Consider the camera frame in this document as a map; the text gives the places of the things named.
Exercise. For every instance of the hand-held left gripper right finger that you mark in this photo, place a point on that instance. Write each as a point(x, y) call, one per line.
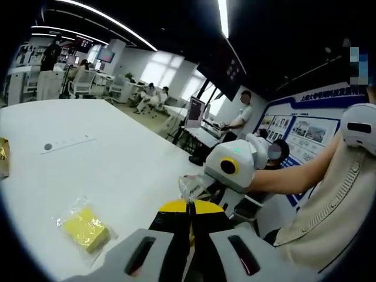
point(235, 255)

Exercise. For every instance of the person in beige sweater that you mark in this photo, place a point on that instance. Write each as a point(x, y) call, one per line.
point(332, 217)

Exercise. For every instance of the round yellow silicone block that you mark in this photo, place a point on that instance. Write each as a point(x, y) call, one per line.
point(191, 188)

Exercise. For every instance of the large dark hanging screen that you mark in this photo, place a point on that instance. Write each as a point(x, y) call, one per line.
point(226, 70)

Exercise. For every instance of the white chest-worn device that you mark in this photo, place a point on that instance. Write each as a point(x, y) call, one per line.
point(359, 126)

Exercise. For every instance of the wall screen with red picture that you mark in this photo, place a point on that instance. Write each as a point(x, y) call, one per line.
point(105, 55)

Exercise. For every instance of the rectangular yellow silicone block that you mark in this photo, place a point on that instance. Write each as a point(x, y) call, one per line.
point(86, 230)

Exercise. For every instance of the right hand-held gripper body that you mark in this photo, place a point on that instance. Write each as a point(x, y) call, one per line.
point(235, 164)

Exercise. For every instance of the white office chair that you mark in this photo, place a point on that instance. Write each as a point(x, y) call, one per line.
point(83, 85)

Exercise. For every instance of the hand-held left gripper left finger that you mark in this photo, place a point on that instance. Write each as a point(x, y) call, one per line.
point(152, 252)

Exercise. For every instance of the gold and brown paper bag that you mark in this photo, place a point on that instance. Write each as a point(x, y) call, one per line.
point(4, 158)

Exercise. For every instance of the desk computer monitor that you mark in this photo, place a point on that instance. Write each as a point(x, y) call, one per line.
point(196, 113)

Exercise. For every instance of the blue wall poster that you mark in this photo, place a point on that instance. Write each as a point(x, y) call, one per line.
point(308, 132)

